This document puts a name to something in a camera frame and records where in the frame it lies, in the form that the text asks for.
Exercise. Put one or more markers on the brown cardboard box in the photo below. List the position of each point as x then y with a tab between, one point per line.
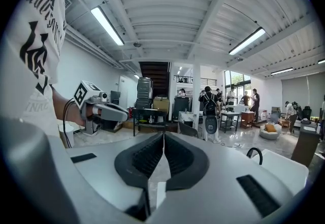
161	104

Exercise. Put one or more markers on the white printed T-shirt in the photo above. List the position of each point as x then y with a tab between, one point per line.
25	65

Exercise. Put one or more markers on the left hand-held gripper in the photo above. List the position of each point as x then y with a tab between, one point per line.
81	94

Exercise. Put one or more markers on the white bathtub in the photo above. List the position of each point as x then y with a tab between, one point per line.
284	167

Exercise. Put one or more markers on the dark brown cabinet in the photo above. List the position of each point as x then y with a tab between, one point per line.
304	146

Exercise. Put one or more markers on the small white gripper camera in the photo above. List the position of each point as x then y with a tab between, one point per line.
102	96

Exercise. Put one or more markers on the person's left forearm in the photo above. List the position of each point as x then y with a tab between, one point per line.
59	101

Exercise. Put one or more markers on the wooden cabinet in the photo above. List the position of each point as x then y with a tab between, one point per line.
247	119

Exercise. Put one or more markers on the black frame table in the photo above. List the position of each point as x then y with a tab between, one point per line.
149	110

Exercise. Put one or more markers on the cream pouf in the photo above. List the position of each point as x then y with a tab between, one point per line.
269	135

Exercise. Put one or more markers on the orange cushion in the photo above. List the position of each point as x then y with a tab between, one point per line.
270	128

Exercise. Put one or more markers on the black curved faucet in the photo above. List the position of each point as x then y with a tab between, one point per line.
254	148

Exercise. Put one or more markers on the dark green table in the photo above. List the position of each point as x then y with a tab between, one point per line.
229	114

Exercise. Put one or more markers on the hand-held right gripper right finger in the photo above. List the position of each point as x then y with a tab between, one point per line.
215	192

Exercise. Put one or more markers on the large window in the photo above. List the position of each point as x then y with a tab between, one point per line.
237	79

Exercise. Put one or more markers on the stack of grey crates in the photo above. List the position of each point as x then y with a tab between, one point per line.
144	93

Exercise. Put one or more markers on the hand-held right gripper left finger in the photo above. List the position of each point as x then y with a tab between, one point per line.
101	179

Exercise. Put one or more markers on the long ceiling tube light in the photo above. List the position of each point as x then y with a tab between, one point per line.
281	71
246	41
321	61
108	26

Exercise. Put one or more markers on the white bucket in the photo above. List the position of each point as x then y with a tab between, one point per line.
69	136

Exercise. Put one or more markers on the dark staircase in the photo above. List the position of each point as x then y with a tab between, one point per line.
155	75

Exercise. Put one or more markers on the white pillar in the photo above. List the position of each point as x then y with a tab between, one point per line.
196	91

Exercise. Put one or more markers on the black bin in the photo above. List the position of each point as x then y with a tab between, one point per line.
181	108

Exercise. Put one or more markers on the white door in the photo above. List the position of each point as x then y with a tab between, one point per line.
125	91

